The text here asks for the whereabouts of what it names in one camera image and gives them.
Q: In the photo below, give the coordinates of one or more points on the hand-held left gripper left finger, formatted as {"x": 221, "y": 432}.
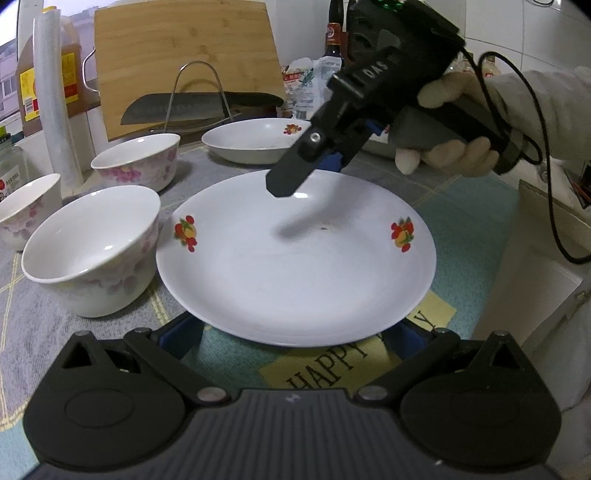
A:
{"x": 178, "y": 339}

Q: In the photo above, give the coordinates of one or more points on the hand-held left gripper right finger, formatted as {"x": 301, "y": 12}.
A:
{"x": 411, "y": 344}

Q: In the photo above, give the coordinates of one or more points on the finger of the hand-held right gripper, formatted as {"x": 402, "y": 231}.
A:
{"x": 332, "y": 162}
{"x": 295, "y": 166}

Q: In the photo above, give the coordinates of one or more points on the white fruit print plate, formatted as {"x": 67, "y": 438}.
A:
{"x": 249, "y": 138}
{"x": 300, "y": 277}

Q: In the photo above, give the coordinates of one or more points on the white pink floral bowl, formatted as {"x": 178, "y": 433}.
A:
{"x": 27, "y": 217}
{"x": 138, "y": 173}
{"x": 87, "y": 240}

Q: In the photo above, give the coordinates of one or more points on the person's right forearm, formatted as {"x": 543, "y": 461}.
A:
{"x": 545, "y": 106}

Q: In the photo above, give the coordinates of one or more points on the person's right hand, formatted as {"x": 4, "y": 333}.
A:
{"x": 452, "y": 159}

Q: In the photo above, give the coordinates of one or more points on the dark soy sauce bottle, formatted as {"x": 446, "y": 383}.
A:
{"x": 333, "y": 46}

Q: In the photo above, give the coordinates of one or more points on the red and white snack bag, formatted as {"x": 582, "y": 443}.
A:
{"x": 291, "y": 83}

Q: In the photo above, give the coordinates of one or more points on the white and green snack bag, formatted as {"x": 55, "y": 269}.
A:
{"x": 318, "y": 78}

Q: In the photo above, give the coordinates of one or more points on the grey checked mat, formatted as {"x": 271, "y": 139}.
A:
{"x": 27, "y": 323}

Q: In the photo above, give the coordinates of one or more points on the bamboo cutting board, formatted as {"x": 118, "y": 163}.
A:
{"x": 184, "y": 55}

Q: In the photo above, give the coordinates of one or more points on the large cooking oil bottle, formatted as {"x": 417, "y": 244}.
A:
{"x": 71, "y": 74}

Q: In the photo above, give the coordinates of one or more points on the glass jar with green lid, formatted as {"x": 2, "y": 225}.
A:
{"x": 11, "y": 161}

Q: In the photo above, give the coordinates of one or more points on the plastic wrap roll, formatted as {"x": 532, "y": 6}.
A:
{"x": 55, "y": 115}

